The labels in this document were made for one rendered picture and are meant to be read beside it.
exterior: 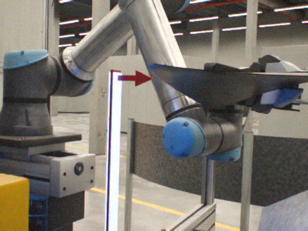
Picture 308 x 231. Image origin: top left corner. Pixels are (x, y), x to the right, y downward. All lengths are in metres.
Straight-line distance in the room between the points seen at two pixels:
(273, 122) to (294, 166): 4.75
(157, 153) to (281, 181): 0.85
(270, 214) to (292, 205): 0.04
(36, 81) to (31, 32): 1.51
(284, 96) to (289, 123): 6.30
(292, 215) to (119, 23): 0.67
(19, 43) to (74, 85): 1.38
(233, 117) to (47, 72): 0.53
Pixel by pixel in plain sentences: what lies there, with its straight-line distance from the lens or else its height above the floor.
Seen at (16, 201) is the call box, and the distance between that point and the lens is 0.40.
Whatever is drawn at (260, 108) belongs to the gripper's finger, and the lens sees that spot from 0.64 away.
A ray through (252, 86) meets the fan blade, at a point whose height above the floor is 1.17.
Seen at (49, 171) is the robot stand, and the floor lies 0.96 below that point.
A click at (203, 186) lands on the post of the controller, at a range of 1.10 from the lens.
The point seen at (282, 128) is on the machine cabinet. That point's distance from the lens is 6.93.
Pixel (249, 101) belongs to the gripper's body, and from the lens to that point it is 0.67.
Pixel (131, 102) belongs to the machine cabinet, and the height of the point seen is 0.92.
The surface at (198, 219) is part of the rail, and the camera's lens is 1.00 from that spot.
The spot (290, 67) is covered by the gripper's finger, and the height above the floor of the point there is 1.20.
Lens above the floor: 1.16
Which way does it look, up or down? 3 degrees down
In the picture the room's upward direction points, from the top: 2 degrees clockwise
